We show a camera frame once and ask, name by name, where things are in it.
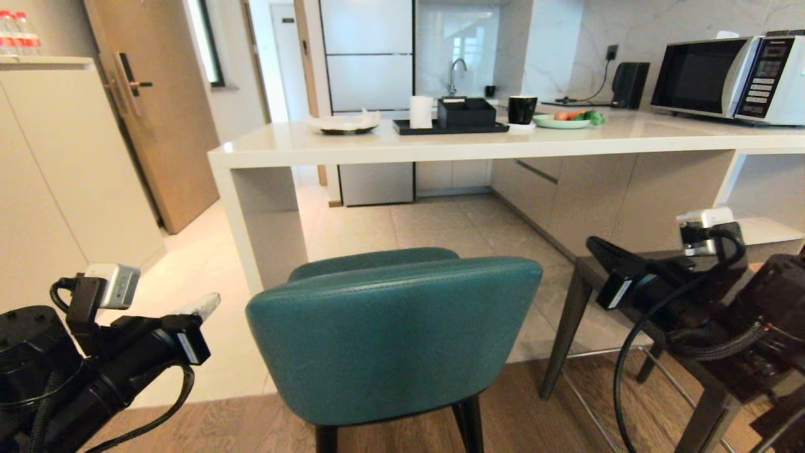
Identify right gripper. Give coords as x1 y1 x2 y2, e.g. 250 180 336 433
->
586 236 719 329

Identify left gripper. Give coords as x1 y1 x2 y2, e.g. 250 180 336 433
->
88 292 221 411

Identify teal upholstered bar stool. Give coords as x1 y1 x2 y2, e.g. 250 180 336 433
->
245 247 544 453

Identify white kitchen counter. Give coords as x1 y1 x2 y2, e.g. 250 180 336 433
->
208 104 805 296

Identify beige base cabinets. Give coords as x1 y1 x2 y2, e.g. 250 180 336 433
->
490 151 738 260

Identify green plate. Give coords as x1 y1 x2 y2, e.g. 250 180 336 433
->
533 113 592 130

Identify black countertop appliance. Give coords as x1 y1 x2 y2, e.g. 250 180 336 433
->
611 61 651 109

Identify black mug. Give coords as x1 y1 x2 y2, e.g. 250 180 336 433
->
508 95 539 125

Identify brown wooden door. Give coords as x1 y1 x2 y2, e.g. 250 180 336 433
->
84 0 221 235

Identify white tall cabinet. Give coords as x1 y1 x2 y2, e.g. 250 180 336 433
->
0 55 167 310

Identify silver microwave oven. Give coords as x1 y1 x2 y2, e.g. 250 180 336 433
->
650 35 805 126

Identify black organizer box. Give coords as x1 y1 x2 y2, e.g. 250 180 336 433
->
436 96 498 129

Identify black serving tray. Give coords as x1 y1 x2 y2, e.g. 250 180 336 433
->
392 119 510 136

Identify plate with white cloth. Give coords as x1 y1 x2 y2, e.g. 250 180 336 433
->
308 109 382 136

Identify white paper roll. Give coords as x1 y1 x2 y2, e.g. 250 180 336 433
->
409 95 435 130

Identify chrome sink faucet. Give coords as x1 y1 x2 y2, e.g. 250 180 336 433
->
447 57 469 98

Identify dark framed window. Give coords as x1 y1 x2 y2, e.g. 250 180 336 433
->
187 0 226 88

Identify white refrigerator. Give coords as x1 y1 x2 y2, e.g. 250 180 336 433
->
319 0 416 207

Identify clear water bottle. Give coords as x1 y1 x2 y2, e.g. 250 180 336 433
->
0 10 17 57
15 11 42 56

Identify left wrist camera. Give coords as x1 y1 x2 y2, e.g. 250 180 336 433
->
65 263 142 340

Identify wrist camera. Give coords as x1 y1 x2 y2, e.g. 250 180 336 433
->
675 207 747 259
65 263 142 340

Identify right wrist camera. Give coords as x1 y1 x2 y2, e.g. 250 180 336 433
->
675 207 747 259

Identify black cable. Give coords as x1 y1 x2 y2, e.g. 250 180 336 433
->
613 228 748 453
82 364 196 453

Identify black power cord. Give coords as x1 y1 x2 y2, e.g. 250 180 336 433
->
553 59 614 106

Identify black door handle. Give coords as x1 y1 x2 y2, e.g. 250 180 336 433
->
116 52 154 115

